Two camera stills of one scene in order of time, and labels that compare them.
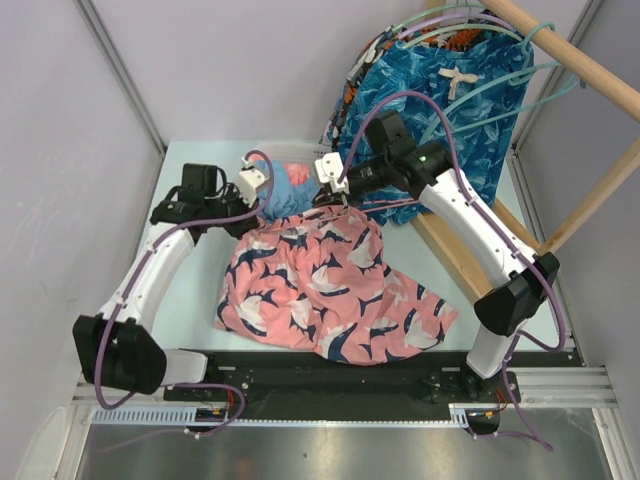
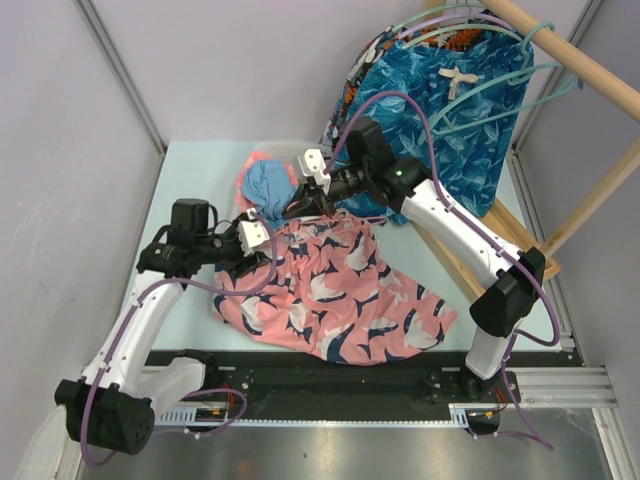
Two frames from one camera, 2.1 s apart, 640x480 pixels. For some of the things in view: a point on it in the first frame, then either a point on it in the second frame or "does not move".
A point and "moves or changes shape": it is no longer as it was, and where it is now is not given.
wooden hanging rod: [558, 49] does not move
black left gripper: [242, 226] → [239, 267]
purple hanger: [454, 19] does not move
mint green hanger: [436, 10] does not move
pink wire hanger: [388, 201] moves or changes shape
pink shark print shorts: [317, 278] does not move
